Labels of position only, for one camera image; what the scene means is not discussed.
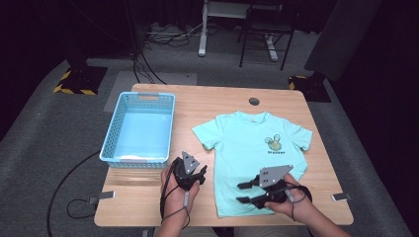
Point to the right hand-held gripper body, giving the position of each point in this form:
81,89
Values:
273,191

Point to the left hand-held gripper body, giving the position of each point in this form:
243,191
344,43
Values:
184,174

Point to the mint green t-shirt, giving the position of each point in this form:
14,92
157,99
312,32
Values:
240,148

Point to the person's right hand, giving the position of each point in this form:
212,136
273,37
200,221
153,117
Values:
298,202

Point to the person's left hand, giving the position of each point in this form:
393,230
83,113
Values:
176,204

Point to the light blue plastic basket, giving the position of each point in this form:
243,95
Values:
141,135

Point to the grey metal table clamp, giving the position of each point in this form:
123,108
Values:
341,197
105,195

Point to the hazard striped black stand base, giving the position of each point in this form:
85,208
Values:
80,80
311,89

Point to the black metal chair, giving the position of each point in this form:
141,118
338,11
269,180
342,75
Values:
267,28

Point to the grey upright panel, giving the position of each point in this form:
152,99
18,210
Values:
339,39

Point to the white desk frame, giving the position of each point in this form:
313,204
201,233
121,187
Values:
203,39

